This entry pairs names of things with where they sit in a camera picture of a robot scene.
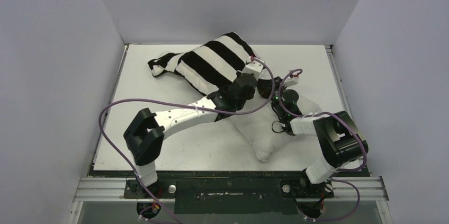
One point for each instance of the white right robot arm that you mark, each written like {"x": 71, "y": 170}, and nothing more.
{"x": 338, "y": 137}

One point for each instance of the white pillow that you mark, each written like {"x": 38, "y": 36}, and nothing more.
{"x": 270, "y": 144}

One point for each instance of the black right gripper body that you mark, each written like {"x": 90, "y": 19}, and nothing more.
{"x": 278, "y": 91}

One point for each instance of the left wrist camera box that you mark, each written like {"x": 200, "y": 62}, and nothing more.
{"x": 253, "y": 67}

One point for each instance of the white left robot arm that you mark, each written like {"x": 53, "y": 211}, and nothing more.
{"x": 145, "y": 134}

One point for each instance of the black white striped pillowcase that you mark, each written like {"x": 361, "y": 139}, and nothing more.
{"x": 209, "y": 67}

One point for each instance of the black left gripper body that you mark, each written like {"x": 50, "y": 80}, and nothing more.
{"x": 240, "y": 104}

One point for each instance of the black metal base rail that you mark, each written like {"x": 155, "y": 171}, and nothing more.
{"x": 231, "y": 197}

